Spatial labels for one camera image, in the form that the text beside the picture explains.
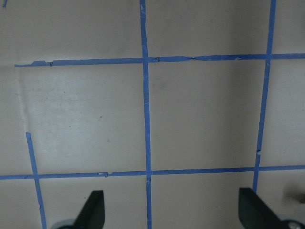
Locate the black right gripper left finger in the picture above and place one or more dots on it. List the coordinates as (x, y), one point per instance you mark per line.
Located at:
(92, 215)

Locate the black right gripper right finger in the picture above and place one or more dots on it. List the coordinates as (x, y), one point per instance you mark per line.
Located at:
(253, 213)

